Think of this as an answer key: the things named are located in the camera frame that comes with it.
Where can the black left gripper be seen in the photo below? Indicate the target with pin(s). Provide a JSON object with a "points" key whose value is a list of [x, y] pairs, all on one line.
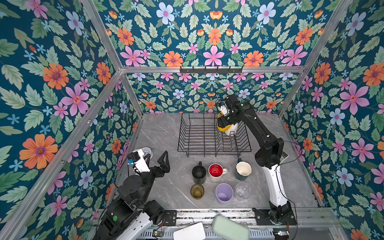
{"points": [[166, 167]]}

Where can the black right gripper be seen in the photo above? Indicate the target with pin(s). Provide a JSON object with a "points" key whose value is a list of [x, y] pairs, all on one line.
{"points": [[222, 122]]}

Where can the yellow mug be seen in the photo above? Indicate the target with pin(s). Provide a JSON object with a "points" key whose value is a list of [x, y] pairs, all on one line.
{"points": [[224, 129]]}

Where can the white ceramic mug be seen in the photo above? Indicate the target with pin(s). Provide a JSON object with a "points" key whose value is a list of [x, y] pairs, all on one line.
{"points": [[232, 129]]}

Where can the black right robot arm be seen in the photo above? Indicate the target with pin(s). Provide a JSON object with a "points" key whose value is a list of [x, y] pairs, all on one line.
{"points": [[268, 157]]}

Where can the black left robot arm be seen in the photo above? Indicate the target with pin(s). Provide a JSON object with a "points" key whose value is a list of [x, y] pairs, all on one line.
{"points": [[130, 214]]}

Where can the small white round timer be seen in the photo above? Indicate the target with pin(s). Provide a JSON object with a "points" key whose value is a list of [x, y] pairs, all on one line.
{"points": [[147, 150]]}

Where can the black mug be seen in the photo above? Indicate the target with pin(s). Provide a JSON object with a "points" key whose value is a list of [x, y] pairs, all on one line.
{"points": [[199, 173]]}

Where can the olive green glass tumbler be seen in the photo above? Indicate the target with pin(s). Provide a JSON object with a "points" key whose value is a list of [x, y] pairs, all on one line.
{"points": [[197, 191]]}

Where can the white mug red inside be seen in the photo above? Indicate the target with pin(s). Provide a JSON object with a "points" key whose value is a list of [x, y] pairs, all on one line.
{"points": [[216, 172]]}

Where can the dark green mug cream inside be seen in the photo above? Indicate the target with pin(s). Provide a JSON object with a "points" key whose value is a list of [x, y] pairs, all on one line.
{"points": [[243, 170]]}

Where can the lilac plastic cup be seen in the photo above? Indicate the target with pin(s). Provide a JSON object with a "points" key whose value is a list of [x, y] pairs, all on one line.
{"points": [[224, 193]]}

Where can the white rectangular box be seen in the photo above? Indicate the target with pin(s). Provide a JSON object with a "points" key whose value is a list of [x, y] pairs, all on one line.
{"points": [[193, 232]]}

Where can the clear glass tumbler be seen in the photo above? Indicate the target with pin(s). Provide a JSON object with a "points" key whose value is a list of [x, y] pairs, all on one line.
{"points": [[243, 190]]}

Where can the pale green rectangular box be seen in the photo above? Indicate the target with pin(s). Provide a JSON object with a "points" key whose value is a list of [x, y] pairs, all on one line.
{"points": [[229, 230]]}

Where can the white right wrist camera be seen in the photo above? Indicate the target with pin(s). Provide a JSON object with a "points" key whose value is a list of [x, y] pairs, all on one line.
{"points": [[223, 109]]}

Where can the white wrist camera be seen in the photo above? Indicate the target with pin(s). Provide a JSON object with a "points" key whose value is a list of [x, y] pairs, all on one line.
{"points": [[223, 109], [137, 159]]}

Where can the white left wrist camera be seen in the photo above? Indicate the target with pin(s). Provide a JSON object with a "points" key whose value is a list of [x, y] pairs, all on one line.
{"points": [[137, 159]]}

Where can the black wire dish rack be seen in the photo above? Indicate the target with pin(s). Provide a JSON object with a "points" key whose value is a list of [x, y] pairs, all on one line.
{"points": [[199, 135]]}

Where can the black wall hook rail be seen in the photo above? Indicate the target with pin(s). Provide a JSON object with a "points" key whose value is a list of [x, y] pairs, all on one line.
{"points": [[210, 70]]}

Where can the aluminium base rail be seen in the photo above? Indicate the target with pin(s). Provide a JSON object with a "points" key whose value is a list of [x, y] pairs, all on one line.
{"points": [[252, 218]]}

